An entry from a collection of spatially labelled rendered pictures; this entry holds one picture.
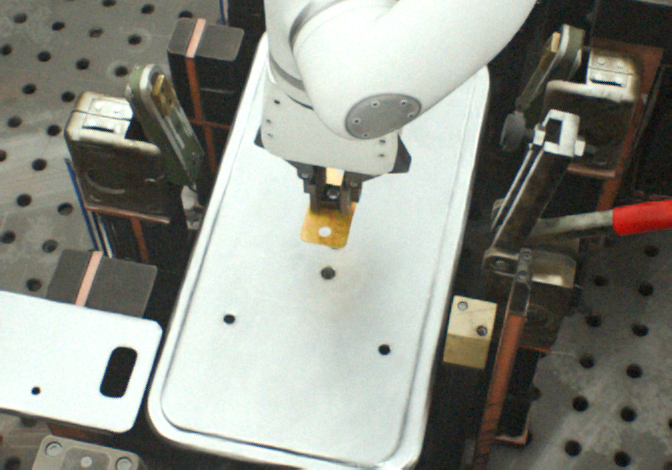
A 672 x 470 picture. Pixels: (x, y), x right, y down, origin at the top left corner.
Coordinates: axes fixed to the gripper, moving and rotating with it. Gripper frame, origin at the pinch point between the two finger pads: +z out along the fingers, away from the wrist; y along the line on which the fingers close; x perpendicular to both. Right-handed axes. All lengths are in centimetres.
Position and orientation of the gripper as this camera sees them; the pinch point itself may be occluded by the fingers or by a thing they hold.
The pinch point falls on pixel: (333, 184)
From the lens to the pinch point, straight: 103.7
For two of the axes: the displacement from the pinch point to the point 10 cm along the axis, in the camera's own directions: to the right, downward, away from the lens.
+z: 0.1, 5.1, 8.6
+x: -2.2, 8.4, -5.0
